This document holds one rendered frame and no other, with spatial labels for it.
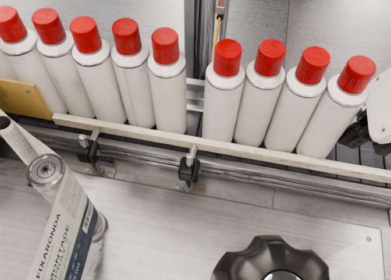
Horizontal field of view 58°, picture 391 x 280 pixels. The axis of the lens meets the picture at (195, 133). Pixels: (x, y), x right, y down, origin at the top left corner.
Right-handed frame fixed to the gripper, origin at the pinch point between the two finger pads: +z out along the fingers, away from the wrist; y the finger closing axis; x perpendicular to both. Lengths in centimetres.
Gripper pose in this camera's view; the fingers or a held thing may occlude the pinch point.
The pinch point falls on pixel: (354, 135)
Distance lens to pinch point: 57.1
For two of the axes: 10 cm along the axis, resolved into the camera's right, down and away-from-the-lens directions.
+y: -1.9, 8.3, -5.2
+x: 9.2, 3.4, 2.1
